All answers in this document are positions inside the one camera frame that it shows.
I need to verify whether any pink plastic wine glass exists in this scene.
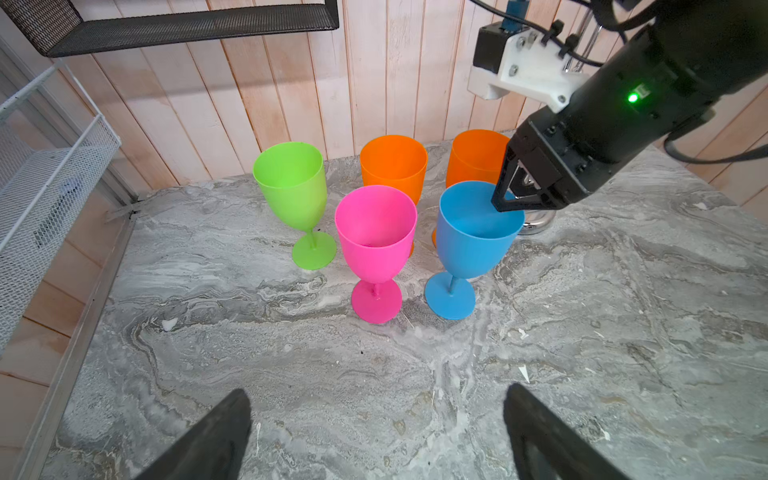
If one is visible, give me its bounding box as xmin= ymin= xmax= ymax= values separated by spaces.
xmin=334 ymin=185 xmax=418 ymax=324

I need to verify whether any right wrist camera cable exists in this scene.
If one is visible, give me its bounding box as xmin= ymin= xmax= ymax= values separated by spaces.
xmin=467 ymin=0 xmax=607 ymax=68

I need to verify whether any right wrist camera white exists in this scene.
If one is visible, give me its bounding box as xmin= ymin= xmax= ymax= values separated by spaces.
xmin=468 ymin=1 xmax=588 ymax=113

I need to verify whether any black wire mesh basket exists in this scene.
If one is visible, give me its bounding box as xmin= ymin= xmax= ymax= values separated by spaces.
xmin=1 ymin=1 xmax=340 ymax=58

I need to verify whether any white wire mesh shelf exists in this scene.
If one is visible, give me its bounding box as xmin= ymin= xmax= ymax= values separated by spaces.
xmin=1 ymin=60 xmax=121 ymax=347

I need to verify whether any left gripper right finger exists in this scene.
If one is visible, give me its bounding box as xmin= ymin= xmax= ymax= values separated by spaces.
xmin=503 ymin=383 xmax=627 ymax=479

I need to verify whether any orange wine glass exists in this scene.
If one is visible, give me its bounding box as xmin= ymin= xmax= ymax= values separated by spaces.
xmin=446 ymin=129 xmax=509 ymax=188
xmin=360 ymin=135 xmax=428 ymax=205

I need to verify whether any blue plastic wine glass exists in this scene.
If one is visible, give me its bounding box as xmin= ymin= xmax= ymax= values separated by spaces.
xmin=425 ymin=181 xmax=525 ymax=320

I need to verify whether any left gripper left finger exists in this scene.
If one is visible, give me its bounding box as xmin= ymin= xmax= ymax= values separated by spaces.
xmin=138 ymin=388 xmax=252 ymax=479

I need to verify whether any green plastic wine glass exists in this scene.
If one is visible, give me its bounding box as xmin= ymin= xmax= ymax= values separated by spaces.
xmin=252 ymin=142 xmax=336 ymax=270

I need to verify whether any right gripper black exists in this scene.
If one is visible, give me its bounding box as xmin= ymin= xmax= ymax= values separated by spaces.
xmin=491 ymin=107 xmax=606 ymax=212

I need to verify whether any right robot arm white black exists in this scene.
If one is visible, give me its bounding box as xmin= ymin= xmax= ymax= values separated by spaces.
xmin=492 ymin=1 xmax=767 ymax=211

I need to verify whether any chrome wine glass rack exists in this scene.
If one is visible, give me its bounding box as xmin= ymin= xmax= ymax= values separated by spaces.
xmin=519 ymin=210 xmax=556 ymax=236

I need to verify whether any orange wine glass front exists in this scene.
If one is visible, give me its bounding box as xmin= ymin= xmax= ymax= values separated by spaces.
xmin=360 ymin=135 xmax=428 ymax=205

